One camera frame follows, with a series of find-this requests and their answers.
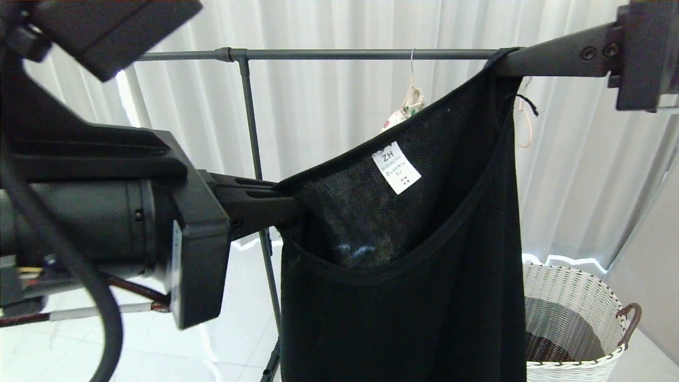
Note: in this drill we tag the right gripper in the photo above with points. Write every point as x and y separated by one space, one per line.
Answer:
647 53

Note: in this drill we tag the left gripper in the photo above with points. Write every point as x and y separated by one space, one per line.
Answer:
201 254

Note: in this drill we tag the pink clothes hanger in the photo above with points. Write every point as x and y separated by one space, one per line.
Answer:
411 69
529 132

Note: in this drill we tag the cream printed garment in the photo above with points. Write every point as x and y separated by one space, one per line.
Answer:
408 109

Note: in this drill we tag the black garment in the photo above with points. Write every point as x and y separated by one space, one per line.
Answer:
398 318

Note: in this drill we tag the black clothes rack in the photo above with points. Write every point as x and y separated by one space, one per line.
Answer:
345 54

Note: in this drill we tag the white laundry basket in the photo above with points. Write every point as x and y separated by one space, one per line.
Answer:
573 286

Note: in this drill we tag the white curtain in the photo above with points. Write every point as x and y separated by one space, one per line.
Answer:
345 116

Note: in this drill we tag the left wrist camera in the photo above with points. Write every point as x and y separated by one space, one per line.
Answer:
106 26

